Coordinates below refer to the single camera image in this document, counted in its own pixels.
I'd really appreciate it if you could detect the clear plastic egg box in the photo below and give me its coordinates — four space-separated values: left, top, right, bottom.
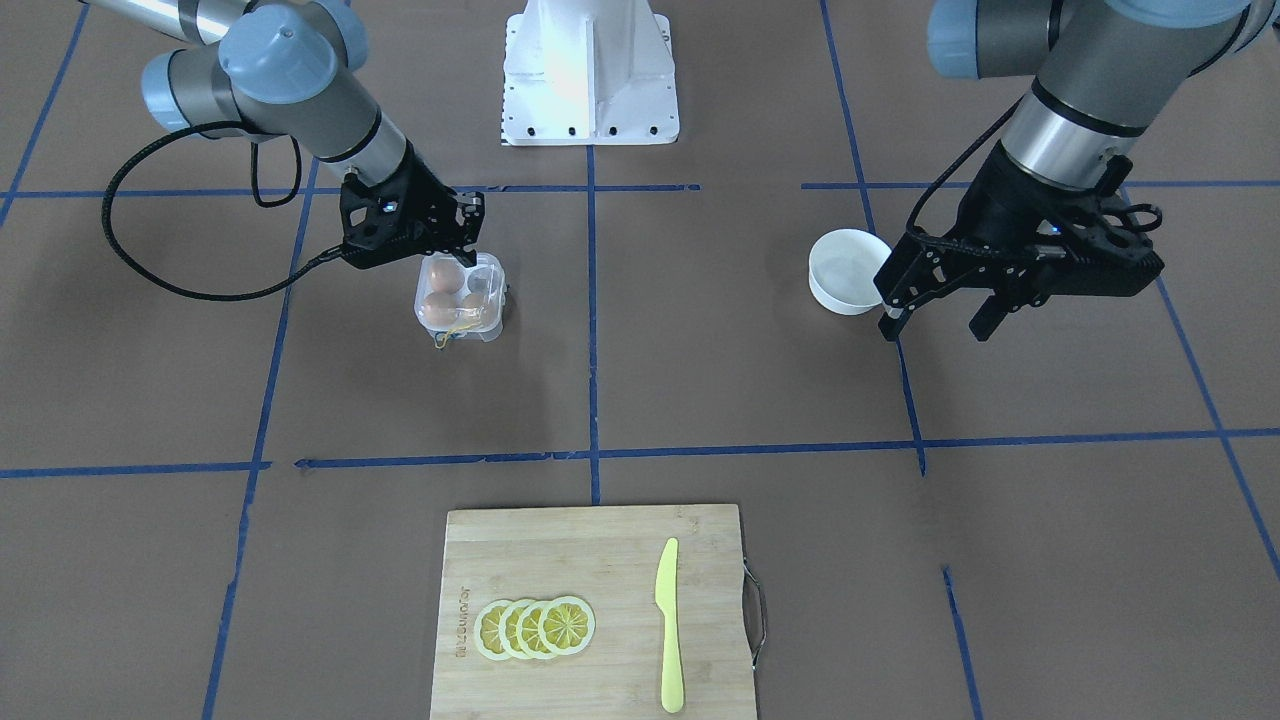
413 252 508 350

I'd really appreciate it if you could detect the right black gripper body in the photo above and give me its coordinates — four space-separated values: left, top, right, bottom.
339 145 485 270

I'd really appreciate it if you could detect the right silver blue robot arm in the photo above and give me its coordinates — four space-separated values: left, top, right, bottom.
101 1 484 269

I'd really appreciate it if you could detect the yellow plastic knife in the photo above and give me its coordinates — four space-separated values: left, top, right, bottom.
654 537 686 715

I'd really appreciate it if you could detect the wooden cutting board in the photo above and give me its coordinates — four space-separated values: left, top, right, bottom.
429 503 759 719

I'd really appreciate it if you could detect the brown egg in box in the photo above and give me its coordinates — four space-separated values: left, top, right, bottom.
460 293 493 327
428 258 466 293
421 292 460 328

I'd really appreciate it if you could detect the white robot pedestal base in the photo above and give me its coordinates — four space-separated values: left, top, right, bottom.
500 1 681 147

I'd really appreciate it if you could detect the white ceramic bowl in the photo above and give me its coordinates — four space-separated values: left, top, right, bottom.
808 228 891 316

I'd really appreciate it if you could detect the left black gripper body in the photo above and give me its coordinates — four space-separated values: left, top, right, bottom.
874 147 1165 311

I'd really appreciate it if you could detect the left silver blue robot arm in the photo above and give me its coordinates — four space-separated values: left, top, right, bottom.
874 1 1277 341

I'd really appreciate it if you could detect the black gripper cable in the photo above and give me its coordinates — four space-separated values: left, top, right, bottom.
102 122 346 302

